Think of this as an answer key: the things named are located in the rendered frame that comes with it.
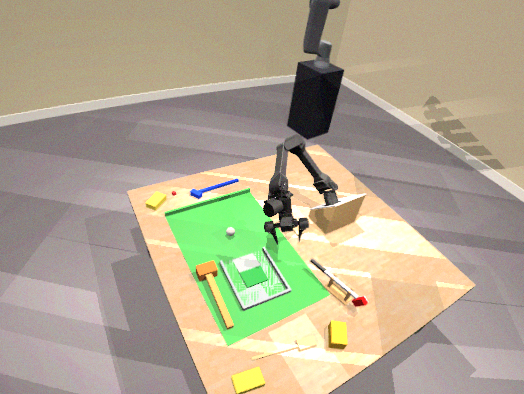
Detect green putting mat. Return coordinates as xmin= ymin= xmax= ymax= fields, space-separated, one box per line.
xmin=165 ymin=192 xmax=331 ymax=346

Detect orange mallet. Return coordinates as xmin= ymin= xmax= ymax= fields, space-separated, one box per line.
xmin=196 ymin=260 xmax=234 ymax=330

